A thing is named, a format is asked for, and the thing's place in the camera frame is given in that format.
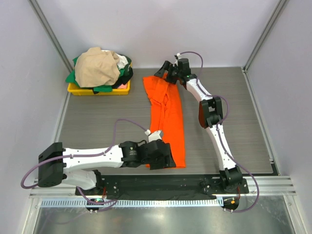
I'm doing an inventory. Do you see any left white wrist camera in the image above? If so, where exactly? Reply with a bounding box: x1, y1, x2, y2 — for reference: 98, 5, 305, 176
145, 129, 163, 142

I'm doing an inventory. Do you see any orange t shirt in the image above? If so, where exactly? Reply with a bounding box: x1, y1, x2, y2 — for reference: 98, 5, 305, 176
143, 76, 186, 168

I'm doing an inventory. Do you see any right aluminium frame post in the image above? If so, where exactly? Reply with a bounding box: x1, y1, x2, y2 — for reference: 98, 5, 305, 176
242, 0, 289, 73

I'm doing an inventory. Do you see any yellow plastic bin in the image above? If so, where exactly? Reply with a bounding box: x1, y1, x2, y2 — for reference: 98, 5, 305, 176
67, 63, 132, 96

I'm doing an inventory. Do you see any left aluminium frame post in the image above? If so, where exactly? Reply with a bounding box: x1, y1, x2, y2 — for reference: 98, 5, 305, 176
28, 0, 77, 77

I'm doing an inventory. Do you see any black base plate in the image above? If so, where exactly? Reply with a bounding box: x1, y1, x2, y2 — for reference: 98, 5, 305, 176
82, 175, 249, 201

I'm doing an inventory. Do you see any aluminium rail bar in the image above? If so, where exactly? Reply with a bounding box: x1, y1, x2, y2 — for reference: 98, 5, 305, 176
29, 176, 296, 198

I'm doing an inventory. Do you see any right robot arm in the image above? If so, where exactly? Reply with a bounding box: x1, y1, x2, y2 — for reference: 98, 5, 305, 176
155, 58, 243, 193

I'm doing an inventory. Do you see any pink garment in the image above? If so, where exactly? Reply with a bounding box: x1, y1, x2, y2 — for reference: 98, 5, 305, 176
118, 83, 128, 89

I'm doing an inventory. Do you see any dark green t shirt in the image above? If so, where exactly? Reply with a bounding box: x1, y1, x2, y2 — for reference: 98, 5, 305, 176
92, 67, 133, 95

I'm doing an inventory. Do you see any white t shirt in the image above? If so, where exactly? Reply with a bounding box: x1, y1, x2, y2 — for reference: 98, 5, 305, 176
102, 50, 131, 69

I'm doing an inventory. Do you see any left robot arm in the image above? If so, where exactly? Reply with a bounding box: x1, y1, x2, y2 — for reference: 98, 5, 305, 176
38, 139, 176, 195

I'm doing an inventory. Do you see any perforated cable duct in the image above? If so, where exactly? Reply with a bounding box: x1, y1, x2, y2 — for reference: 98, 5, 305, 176
40, 197, 224, 208

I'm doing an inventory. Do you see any beige t shirt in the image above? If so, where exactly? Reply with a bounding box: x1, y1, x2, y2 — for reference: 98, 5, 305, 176
75, 47, 120, 88

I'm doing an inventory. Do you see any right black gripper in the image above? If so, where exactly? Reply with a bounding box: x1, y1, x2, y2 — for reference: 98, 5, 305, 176
154, 61, 181, 85

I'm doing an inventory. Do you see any aluminium frame post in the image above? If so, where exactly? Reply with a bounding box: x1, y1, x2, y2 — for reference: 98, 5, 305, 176
28, 0, 77, 77
242, 0, 289, 73

